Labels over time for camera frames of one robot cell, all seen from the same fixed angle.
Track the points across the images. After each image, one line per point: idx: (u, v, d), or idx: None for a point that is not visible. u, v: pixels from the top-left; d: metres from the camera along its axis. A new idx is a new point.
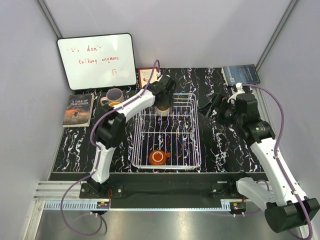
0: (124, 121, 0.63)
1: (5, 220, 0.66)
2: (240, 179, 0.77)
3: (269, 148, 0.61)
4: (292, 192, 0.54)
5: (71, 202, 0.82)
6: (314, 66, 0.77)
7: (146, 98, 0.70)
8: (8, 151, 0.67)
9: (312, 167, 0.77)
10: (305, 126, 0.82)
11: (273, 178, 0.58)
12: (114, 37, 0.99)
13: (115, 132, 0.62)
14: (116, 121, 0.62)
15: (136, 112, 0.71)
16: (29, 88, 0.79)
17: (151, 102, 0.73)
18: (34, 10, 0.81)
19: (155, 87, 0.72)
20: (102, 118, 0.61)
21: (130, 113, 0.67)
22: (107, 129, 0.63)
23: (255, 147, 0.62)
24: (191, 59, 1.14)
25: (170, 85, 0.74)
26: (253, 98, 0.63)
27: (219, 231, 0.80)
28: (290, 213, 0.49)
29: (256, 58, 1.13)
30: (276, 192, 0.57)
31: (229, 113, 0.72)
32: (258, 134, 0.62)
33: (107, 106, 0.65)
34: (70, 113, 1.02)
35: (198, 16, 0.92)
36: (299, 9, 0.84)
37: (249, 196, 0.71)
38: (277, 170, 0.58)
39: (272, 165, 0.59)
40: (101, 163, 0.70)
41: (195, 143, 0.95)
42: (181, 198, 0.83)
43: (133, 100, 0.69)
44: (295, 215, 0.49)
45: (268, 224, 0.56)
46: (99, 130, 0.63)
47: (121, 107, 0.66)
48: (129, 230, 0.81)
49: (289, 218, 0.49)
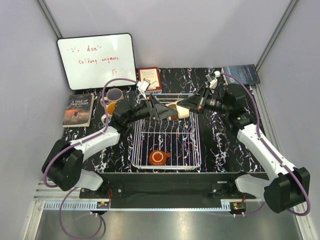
0: (81, 158, 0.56)
1: (5, 220, 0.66)
2: (239, 177, 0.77)
3: (252, 132, 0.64)
4: (280, 165, 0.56)
5: (71, 202, 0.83)
6: (314, 66, 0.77)
7: (110, 135, 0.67)
8: (8, 151, 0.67)
9: (313, 168, 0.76)
10: (305, 126, 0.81)
11: (262, 158, 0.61)
12: (114, 37, 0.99)
13: (69, 171, 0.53)
14: (71, 158, 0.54)
15: (98, 150, 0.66)
16: (29, 88, 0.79)
17: (116, 138, 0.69)
18: (33, 10, 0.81)
19: (116, 126, 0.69)
20: (56, 156, 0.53)
21: (89, 150, 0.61)
22: (60, 169, 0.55)
23: (240, 134, 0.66)
24: (191, 59, 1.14)
25: (128, 113, 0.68)
26: (241, 94, 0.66)
27: (219, 231, 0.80)
28: (285, 185, 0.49)
29: (256, 58, 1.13)
30: (268, 170, 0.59)
31: (216, 102, 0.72)
32: (241, 123, 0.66)
33: (62, 141, 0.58)
34: (70, 113, 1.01)
35: (198, 15, 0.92)
36: (299, 9, 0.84)
37: (247, 189, 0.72)
38: (264, 149, 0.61)
39: (259, 145, 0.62)
40: (80, 185, 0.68)
41: (195, 143, 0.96)
42: (180, 198, 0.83)
43: (93, 136, 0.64)
44: (289, 186, 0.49)
45: (270, 207, 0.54)
46: (49, 170, 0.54)
47: (79, 143, 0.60)
48: (129, 230, 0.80)
49: (282, 191, 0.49)
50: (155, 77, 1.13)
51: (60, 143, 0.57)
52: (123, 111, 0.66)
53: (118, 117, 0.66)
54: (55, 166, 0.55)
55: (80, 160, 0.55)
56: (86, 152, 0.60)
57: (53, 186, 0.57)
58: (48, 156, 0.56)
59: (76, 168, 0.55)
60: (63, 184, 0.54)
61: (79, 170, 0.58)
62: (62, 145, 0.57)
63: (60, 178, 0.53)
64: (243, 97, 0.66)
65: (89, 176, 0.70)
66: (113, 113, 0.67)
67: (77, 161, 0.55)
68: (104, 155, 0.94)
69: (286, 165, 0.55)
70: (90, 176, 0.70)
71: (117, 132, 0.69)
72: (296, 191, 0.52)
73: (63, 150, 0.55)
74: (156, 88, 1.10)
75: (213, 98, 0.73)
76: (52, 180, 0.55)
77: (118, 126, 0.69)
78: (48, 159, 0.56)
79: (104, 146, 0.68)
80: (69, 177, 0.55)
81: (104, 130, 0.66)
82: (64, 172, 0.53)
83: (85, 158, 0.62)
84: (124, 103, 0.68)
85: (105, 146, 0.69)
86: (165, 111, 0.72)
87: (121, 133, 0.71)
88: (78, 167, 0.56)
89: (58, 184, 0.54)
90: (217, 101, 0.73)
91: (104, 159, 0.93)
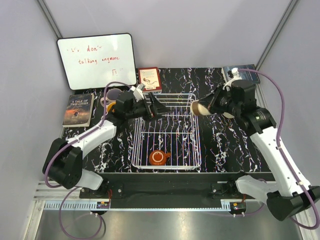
0: (80, 155, 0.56)
1: (6, 220, 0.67)
2: (239, 178, 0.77)
3: (271, 138, 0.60)
4: (297, 182, 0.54)
5: (71, 202, 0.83)
6: (314, 66, 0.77)
7: (106, 128, 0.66)
8: (8, 151, 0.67)
9: (313, 168, 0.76)
10: (306, 126, 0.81)
11: (277, 169, 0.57)
12: (114, 37, 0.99)
13: (70, 170, 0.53)
14: (70, 156, 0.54)
15: (96, 145, 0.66)
16: (29, 88, 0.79)
17: (114, 131, 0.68)
18: (33, 10, 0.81)
19: (113, 118, 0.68)
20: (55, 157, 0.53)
21: (87, 146, 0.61)
22: (61, 168, 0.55)
23: (257, 138, 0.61)
24: (191, 59, 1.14)
25: (129, 105, 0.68)
26: (249, 85, 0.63)
27: (219, 231, 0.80)
28: (297, 204, 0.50)
29: (256, 58, 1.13)
30: (280, 183, 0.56)
31: (225, 101, 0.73)
32: (258, 123, 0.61)
33: (59, 140, 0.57)
34: (70, 113, 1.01)
35: (198, 15, 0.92)
36: (299, 9, 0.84)
37: (247, 191, 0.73)
38: (281, 161, 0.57)
39: (276, 156, 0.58)
40: (80, 185, 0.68)
41: (195, 143, 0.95)
42: (180, 197, 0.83)
43: (90, 132, 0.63)
44: (300, 205, 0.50)
45: (273, 213, 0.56)
46: (50, 170, 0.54)
47: (77, 140, 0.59)
48: (129, 230, 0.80)
49: (296, 209, 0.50)
50: (155, 77, 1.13)
51: (57, 142, 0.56)
52: (125, 98, 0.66)
53: (121, 104, 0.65)
54: (55, 166, 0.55)
55: (80, 156, 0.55)
56: (84, 148, 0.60)
57: (55, 186, 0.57)
58: (47, 157, 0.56)
59: (77, 165, 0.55)
60: (65, 182, 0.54)
61: (80, 167, 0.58)
62: (60, 144, 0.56)
63: (62, 177, 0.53)
64: (252, 89, 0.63)
65: (89, 175, 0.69)
66: (115, 100, 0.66)
67: (77, 158, 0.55)
68: (104, 155, 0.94)
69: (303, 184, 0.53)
70: (90, 175, 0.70)
71: (114, 125, 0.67)
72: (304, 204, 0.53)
73: (62, 149, 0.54)
74: (156, 88, 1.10)
75: (225, 98, 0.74)
76: (54, 180, 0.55)
77: (115, 118, 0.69)
78: (48, 159, 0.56)
79: (103, 141, 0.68)
80: (71, 175, 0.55)
81: (100, 124, 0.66)
82: (66, 170, 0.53)
83: (85, 154, 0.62)
84: (127, 93, 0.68)
85: (104, 140, 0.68)
86: (162, 108, 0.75)
87: (117, 126, 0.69)
88: (78, 164, 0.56)
89: (61, 183, 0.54)
90: (227, 100, 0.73)
91: (104, 159, 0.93)
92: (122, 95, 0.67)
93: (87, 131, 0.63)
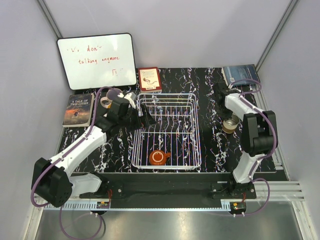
0: (65, 175, 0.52)
1: (5, 220, 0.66)
2: (234, 171, 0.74)
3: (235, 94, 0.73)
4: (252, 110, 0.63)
5: (71, 202, 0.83)
6: (314, 66, 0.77)
7: (94, 138, 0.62)
8: (8, 151, 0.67)
9: (313, 167, 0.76)
10: (305, 125, 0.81)
11: (240, 111, 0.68)
12: (114, 37, 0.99)
13: (56, 190, 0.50)
14: (54, 177, 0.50)
15: (85, 157, 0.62)
16: (29, 88, 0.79)
17: (103, 139, 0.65)
18: (34, 10, 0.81)
19: (105, 120, 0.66)
20: (39, 179, 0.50)
21: (73, 163, 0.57)
22: (48, 188, 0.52)
23: (226, 99, 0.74)
24: (191, 59, 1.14)
25: (125, 110, 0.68)
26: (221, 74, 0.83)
27: (219, 231, 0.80)
28: (251, 117, 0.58)
29: (257, 58, 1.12)
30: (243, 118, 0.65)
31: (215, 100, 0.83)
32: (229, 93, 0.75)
33: (43, 159, 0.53)
34: (70, 113, 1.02)
35: (198, 15, 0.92)
36: (299, 9, 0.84)
37: (242, 173, 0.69)
38: (242, 104, 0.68)
39: (238, 102, 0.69)
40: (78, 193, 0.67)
41: (195, 143, 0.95)
42: (181, 197, 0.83)
43: (76, 146, 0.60)
44: (254, 120, 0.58)
45: (245, 148, 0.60)
46: (39, 189, 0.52)
47: (60, 158, 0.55)
48: (129, 230, 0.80)
49: (251, 123, 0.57)
50: (155, 77, 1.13)
51: (41, 162, 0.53)
52: (123, 101, 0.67)
53: (117, 106, 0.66)
54: (43, 185, 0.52)
55: (65, 176, 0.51)
56: (70, 166, 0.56)
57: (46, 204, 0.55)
58: (33, 177, 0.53)
59: (65, 183, 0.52)
60: (54, 201, 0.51)
61: (69, 183, 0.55)
62: (44, 164, 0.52)
63: (50, 197, 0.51)
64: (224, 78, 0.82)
65: (83, 178, 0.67)
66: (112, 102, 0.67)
67: (62, 179, 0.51)
68: (104, 155, 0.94)
69: (256, 108, 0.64)
70: (85, 178, 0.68)
71: (103, 131, 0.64)
72: (268, 134, 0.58)
73: (45, 171, 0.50)
74: (156, 88, 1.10)
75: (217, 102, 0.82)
76: (43, 198, 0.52)
77: (107, 121, 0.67)
78: (34, 180, 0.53)
79: (92, 151, 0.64)
80: (59, 195, 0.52)
81: (87, 135, 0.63)
82: (53, 191, 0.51)
83: (72, 171, 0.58)
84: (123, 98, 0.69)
85: (94, 149, 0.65)
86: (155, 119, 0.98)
87: (109, 130, 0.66)
88: (66, 183, 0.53)
89: (50, 201, 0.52)
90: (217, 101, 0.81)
91: (104, 159, 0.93)
92: (119, 98, 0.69)
93: (71, 146, 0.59)
